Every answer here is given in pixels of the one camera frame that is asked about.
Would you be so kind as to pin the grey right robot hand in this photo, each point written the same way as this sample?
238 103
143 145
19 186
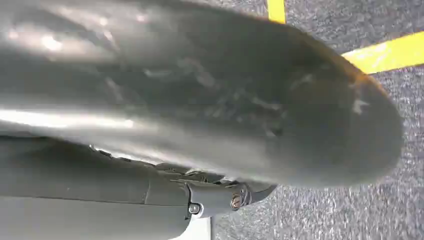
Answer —
205 99

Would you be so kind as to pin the yellow floor tape strip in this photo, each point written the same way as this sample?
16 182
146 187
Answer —
276 10
387 54

